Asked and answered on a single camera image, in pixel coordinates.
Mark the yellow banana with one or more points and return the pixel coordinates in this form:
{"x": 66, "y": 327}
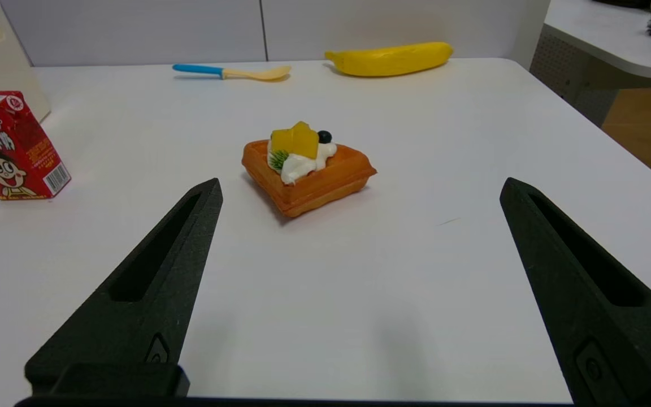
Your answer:
{"x": 387, "y": 60}

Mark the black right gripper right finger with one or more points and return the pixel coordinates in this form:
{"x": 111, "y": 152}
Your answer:
{"x": 602, "y": 333}

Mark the orange waffle with fruit topping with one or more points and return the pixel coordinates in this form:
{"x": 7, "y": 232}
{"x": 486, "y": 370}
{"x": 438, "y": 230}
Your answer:
{"x": 314, "y": 183}

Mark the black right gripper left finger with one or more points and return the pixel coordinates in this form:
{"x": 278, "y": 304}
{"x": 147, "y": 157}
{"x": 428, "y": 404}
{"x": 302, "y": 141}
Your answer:
{"x": 127, "y": 333}

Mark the red milk carton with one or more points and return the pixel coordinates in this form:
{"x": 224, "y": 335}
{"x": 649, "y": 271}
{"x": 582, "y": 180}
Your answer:
{"x": 12, "y": 152}

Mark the white side table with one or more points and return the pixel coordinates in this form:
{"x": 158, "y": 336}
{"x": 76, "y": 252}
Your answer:
{"x": 613, "y": 34}

